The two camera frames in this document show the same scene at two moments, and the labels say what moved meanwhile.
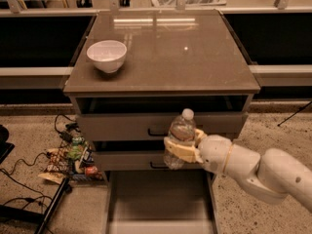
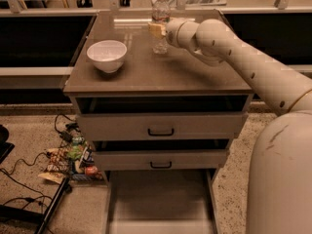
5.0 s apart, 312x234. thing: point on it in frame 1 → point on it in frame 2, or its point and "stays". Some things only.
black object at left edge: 5,147 stays
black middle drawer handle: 158,167 stays
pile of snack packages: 75,163 stays
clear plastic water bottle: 181,130 → 160,13
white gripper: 214,153 → 171,31
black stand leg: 28,215 stays
